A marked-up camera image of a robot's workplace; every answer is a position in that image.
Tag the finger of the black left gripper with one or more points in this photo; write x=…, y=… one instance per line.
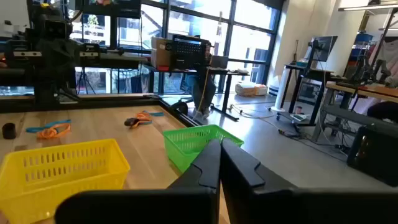
x=118, y=61
x=18, y=60

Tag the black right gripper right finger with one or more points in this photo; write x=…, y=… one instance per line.
x=248, y=202

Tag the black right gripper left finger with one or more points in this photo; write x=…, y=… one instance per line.
x=199, y=202

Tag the orange rubber band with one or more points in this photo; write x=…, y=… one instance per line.
x=143, y=116
x=46, y=134

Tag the black rubber band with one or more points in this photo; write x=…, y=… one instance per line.
x=8, y=132
x=128, y=122

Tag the blue rubber band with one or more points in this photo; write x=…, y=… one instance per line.
x=158, y=114
x=34, y=128

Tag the black background robot arm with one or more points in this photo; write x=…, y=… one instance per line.
x=371, y=70

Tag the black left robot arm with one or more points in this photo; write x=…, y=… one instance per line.
x=53, y=90

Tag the black tripod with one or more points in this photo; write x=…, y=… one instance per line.
x=83, y=77

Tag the brown cardboard box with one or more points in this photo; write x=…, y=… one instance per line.
x=160, y=53

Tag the green plastic basket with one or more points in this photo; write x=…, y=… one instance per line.
x=186, y=143

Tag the black perforated computer case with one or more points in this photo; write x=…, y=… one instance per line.
x=189, y=53

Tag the grey laptop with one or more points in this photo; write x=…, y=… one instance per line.
x=219, y=61

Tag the black office desk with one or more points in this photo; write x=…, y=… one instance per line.
x=224, y=72

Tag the tan padded parcel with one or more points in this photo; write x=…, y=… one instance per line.
x=248, y=89

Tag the white cylinder appliance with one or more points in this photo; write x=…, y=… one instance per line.
x=281, y=90

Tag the yellow plastic basket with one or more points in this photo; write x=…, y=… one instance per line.
x=46, y=186

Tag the black equipment case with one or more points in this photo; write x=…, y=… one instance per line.
x=373, y=155

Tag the wooden workbench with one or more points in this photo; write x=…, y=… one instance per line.
x=367, y=90

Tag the long ceiling light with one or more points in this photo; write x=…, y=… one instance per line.
x=367, y=7

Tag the black aluminium table frame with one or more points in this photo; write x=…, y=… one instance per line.
x=93, y=101

